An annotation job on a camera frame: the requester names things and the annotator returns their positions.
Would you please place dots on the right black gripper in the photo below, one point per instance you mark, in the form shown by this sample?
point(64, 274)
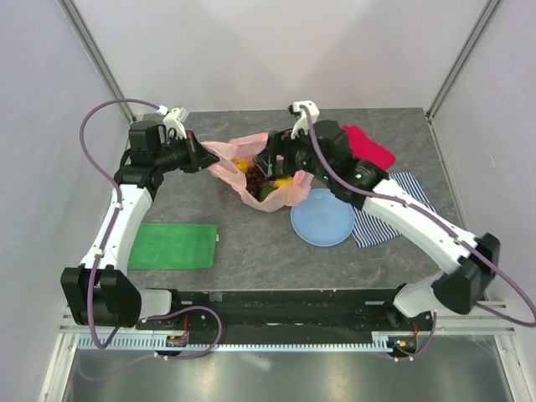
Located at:
point(280, 142)

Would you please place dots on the left aluminium frame post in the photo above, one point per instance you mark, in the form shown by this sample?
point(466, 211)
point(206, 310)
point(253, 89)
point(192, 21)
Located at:
point(92, 48)

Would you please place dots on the red folded t-shirt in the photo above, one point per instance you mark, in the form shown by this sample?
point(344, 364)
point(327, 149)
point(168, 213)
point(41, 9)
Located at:
point(364, 147)

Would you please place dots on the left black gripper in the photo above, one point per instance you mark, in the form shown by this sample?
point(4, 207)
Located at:
point(203, 158)

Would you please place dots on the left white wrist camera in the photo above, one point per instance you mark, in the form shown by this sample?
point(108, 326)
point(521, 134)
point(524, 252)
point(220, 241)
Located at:
point(173, 120)

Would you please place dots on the pink plastic bag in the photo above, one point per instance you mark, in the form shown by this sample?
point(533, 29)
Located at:
point(246, 148)

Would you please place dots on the green towel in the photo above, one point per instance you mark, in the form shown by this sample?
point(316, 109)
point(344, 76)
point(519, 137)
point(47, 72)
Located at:
point(173, 247)

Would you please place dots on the yellow lemon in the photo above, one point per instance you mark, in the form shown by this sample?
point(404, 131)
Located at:
point(242, 164)

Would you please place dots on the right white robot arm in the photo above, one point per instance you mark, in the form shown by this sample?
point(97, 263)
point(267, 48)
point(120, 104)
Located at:
point(462, 257)

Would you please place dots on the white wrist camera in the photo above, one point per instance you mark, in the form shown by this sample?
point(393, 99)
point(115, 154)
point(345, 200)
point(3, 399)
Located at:
point(173, 120)
point(306, 113)

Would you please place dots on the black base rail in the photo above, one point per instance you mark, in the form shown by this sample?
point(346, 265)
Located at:
point(362, 310)

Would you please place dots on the aluminium frame post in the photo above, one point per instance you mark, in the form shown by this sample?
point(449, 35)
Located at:
point(470, 44)
point(92, 48)

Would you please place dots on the light blue plate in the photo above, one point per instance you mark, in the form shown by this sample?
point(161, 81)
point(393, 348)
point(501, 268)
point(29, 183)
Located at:
point(322, 219)

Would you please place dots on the right aluminium frame post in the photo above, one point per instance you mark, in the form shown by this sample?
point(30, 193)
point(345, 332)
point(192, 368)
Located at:
point(470, 44)

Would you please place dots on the blue white striped cloth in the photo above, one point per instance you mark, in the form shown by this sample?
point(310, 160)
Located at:
point(369, 231)

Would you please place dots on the white slotted cable duct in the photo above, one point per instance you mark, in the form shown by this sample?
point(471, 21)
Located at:
point(169, 343)

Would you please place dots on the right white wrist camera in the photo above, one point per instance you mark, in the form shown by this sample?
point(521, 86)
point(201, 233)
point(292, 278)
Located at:
point(306, 113)

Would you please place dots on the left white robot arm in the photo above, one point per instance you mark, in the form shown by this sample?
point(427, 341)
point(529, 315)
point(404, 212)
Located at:
point(97, 290)

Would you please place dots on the green lime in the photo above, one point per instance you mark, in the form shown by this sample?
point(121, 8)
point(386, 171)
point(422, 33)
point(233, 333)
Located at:
point(265, 192)

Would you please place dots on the purple grape bunch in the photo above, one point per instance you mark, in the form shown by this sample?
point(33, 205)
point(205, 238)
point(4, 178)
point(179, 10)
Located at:
point(254, 180)

